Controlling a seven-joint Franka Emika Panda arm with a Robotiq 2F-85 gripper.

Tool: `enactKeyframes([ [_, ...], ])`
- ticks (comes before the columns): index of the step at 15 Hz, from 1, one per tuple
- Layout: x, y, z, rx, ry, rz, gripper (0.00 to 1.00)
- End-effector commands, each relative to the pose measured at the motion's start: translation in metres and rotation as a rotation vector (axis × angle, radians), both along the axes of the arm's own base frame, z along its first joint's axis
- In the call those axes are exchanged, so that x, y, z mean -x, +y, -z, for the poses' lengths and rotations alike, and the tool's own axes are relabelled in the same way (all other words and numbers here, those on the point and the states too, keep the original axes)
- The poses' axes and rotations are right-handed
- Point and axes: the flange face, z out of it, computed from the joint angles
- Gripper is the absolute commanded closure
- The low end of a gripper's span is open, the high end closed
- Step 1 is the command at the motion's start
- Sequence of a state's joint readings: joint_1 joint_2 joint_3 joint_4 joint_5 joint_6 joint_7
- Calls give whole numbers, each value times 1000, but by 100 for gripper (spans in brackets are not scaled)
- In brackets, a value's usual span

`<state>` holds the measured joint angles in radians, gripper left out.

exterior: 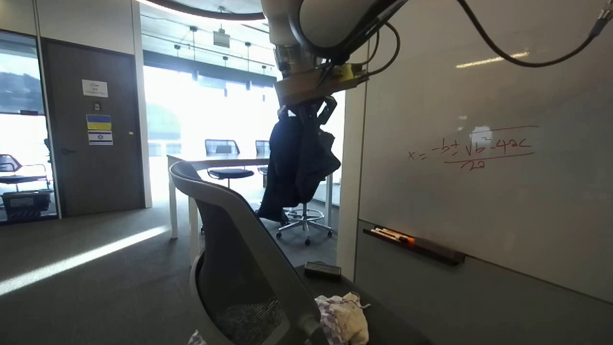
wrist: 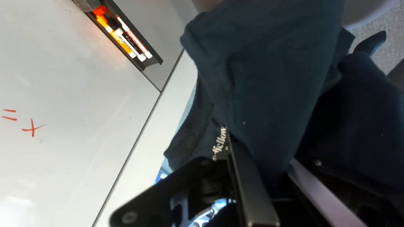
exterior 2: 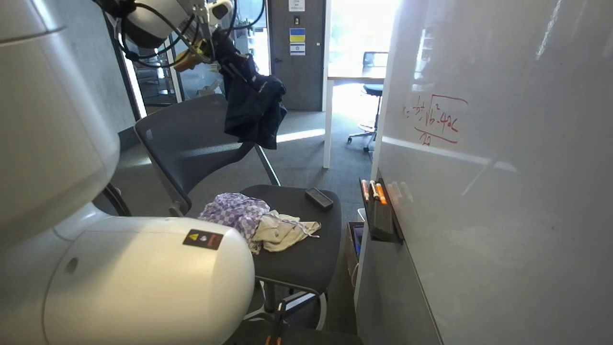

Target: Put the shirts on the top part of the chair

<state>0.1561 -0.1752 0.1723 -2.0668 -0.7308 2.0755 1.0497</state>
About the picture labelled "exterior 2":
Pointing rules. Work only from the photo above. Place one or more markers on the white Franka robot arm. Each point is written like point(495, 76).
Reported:
point(128, 287)

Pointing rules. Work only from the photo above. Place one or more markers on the white paper sign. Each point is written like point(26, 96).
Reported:
point(298, 4)

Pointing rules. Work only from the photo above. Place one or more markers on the black marker tray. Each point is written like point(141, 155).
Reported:
point(382, 220)

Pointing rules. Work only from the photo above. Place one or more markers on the blue yellow poster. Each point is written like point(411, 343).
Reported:
point(298, 40)

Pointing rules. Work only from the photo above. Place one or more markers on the blue mesh swivel chair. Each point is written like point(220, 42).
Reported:
point(375, 63)

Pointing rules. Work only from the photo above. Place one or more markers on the white cloth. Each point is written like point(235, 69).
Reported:
point(237, 211)

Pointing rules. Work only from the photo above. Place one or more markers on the blue white box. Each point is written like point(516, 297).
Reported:
point(357, 239)

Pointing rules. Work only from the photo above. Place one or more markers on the black whiteboard eraser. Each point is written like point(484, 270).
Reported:
point(319, 197)

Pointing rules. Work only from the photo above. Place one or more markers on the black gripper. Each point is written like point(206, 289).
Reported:
point(223, 46)

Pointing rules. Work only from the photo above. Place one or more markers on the dark wooden door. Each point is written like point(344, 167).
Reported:
point(300, 82)

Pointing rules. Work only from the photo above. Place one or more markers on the large whiteboard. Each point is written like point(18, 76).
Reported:
point(511, 191)

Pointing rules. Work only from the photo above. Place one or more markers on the white meeting table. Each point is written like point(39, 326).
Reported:
point(329, 121)

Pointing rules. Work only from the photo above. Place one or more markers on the navy blue shirt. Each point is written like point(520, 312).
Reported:
point(256, 107)

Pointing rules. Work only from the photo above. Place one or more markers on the cream knitted cloth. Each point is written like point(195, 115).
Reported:
point(285, 230)

